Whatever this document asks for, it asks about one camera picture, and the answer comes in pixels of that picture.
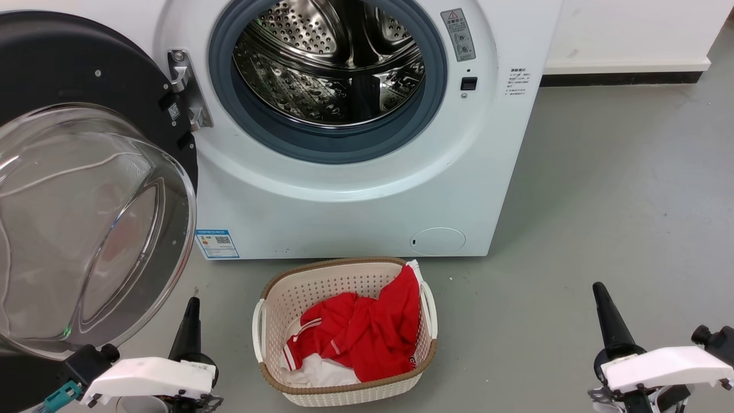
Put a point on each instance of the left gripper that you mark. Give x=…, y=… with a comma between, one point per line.
x=149, y=376

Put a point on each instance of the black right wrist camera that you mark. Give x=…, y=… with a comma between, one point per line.
x=719, y=341

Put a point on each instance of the round white filter cover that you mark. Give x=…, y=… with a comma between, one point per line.
x=437, y=241

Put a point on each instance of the white front-load washing machine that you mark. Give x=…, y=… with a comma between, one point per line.
x=344, y=218

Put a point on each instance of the metal door hinge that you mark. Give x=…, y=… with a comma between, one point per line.
x=192, y=97

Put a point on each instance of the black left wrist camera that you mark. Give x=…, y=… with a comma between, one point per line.
x=86, y=361

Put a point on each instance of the grey warning sticker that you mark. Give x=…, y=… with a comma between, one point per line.
x=458, y=34

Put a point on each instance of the beige perforated laundry basket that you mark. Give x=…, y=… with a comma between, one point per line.
x=298, y=292

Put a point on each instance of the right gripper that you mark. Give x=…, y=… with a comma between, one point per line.
x=659, y=367

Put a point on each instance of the black round glass washer door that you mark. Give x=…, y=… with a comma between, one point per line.
x=57, y=69

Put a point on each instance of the blue energy label sticker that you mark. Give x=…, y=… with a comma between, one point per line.
x=217, y=244

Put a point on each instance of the white garment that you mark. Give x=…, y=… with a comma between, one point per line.
x=321, y=374

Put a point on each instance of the perforated steel washer drum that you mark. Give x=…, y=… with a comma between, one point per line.
x=287, y=86

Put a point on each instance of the red garment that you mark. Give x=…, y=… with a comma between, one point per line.
x=373, y=338

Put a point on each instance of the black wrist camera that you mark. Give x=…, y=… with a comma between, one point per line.
x=719, y=341
x=86, y=361

